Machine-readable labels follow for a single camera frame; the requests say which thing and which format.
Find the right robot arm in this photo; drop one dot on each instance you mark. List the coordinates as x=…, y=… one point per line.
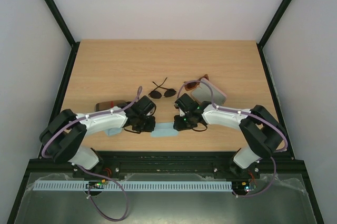
x=260, y=129

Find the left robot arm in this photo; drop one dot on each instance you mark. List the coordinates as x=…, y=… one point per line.
x=62, y=139

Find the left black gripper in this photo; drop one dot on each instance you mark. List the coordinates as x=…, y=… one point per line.
x=150, y=128

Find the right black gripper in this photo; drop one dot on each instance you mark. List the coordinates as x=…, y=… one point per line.
x=181, y=124

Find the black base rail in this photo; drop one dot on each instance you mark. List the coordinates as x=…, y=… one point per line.
x=215, y=164

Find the blue cleaning cloth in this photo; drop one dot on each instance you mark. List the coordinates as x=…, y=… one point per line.
x=164, y=130
x=113, y=131

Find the right black frame post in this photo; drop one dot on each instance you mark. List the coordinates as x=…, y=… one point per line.
x=273, y=23

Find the brown plaid glasses case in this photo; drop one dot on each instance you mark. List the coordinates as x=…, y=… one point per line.
x=108, y=105

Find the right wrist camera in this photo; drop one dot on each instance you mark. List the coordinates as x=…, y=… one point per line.
x=181, y=113

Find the light blue cable duct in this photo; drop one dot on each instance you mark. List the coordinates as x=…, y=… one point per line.
x=136, y=186

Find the metal floor plate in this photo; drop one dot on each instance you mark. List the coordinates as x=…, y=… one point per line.
x=280, y=199

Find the brown rectangular sunglasses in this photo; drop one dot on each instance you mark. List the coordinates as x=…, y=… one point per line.
x=193, y=85

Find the black round sunglasses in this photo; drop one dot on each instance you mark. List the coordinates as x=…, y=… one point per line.
x=162, y=92

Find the pink glasses case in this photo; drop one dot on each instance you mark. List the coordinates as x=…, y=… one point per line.
x=206, y=91

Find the left black frame post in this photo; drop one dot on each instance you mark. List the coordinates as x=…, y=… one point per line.
x=61, y=22

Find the black frame post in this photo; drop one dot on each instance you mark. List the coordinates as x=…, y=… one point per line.
x=273, y=23
x=61, y=22

